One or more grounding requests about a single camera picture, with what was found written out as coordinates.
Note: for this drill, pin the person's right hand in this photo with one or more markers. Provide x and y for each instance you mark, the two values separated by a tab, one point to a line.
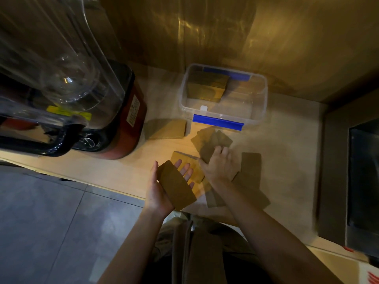
220	170

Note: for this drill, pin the person's left hand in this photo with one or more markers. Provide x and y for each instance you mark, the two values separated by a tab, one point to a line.
157	198

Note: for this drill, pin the person's left thumb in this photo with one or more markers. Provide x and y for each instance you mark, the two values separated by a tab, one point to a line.
154	174

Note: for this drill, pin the person's left middle finger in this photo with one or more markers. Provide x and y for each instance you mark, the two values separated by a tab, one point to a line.
185	170

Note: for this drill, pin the person's right thumb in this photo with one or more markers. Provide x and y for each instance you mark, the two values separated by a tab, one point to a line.
202	165

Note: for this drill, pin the person's right middle finger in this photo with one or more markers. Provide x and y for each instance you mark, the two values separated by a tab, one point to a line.
225	151

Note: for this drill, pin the brown cardboard cup sleeve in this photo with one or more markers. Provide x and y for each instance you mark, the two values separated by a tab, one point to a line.
177	186

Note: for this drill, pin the person's right forearm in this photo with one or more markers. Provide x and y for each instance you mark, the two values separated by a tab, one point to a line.
266	236

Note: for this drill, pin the person's left forearm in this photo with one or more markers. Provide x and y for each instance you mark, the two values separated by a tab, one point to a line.
136	248

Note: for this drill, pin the blue container clip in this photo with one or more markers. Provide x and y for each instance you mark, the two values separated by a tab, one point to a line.
228	73
217	122

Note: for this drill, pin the scattered pile of brown sleeves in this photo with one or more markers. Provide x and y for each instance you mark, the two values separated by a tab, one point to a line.
251	171

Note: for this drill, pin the red blender base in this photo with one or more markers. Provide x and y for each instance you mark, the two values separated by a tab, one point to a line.
130	136

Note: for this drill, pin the beige shirt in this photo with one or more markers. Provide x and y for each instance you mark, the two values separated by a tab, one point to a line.
165	233

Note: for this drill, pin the clear plastic storage container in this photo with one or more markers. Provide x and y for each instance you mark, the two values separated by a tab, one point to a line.
245	100

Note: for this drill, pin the white printed label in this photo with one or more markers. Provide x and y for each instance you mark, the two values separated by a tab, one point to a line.
133	110

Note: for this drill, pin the brown apron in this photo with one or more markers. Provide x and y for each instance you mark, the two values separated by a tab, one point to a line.
204	257

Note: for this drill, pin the yellow sticker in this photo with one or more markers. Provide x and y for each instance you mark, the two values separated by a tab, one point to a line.
69	112

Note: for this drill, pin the stainless steel appliance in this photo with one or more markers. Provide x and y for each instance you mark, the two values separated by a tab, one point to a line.
334	174

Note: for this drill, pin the white and red box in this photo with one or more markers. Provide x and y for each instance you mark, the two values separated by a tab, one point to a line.
370	273

